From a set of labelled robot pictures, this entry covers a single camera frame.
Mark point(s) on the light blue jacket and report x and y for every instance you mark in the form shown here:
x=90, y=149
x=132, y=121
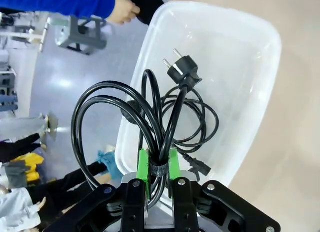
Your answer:
x=15, y=209

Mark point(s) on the grey plastic stool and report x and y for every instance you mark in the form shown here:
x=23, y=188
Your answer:
x=80, y=34

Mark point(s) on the yellow jacket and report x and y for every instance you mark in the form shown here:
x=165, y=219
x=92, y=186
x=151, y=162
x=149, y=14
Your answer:
x=32, y=167

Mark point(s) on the mannequin in black clothes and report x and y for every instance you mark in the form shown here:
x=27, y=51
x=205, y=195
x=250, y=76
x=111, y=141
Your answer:
x=17, y=146

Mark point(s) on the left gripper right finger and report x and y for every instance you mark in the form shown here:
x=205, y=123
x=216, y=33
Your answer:
x=185, y=204

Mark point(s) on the person's right forearm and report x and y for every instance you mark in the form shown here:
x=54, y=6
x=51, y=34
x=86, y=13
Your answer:
x=62, y=4

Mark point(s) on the person's right hand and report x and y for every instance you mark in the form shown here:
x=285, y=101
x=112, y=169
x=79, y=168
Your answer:
x=122, y=11

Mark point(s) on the teal cloth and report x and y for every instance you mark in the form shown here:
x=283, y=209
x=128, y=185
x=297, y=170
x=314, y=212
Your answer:
x=107, y=161

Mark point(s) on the person in blue hoodie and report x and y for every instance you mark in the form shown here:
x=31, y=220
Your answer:
x=150, y=4

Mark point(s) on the dark bulky garment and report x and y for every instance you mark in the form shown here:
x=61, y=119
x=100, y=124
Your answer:
x=75, y=182

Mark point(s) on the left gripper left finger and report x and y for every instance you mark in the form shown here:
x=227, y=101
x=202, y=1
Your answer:
x=132, y=204

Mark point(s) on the clear plastic storage container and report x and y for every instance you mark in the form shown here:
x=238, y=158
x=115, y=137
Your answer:
x=237, y=79

